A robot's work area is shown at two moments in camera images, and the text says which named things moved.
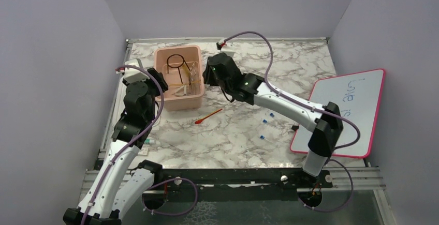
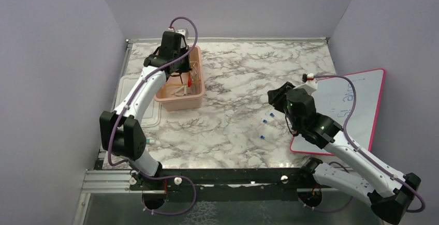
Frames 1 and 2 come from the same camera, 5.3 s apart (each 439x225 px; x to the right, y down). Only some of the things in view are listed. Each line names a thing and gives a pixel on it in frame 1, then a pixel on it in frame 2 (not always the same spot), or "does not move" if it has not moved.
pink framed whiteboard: x=358 y=96 does not move
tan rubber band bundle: x=189 y=82 does not move
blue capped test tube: x=263 y=137 does not move
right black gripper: x=207 y=74 to x=276 y=96
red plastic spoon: x=200 y=120 to x=189 y=80
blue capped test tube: x=270 y=122 does not move
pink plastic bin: x=182 y=67 does not move
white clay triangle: x=176 y=93 does not move
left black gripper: x=158 y=76 to x=186 y=68
